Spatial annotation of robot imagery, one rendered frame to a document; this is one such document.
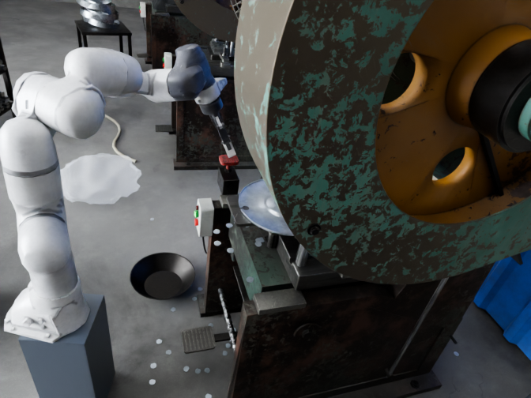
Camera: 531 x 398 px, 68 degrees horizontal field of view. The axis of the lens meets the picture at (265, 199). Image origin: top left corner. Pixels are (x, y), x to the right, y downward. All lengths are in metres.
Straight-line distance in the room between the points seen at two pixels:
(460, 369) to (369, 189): 1.54
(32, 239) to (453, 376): 1.72
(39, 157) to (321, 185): 0.62
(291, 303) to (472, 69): 0.73
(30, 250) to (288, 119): 0.71
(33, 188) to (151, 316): 1.04
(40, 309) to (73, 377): 0.28
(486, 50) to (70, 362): 1.28
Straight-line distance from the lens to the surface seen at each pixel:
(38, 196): 1.00
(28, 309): 1.30
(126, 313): 1.91
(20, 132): 0.95
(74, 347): 1.31
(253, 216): 1.15
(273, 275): 1.18
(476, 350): 2.21
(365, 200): 0.64
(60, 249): 1.03
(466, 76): 0.70
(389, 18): 0.52
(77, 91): 0.93
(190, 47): 1.26
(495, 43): 0.71
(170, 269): 2.06
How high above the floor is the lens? 1.49
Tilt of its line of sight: 35 degrees down
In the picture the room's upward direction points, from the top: 10 degrees clockwise
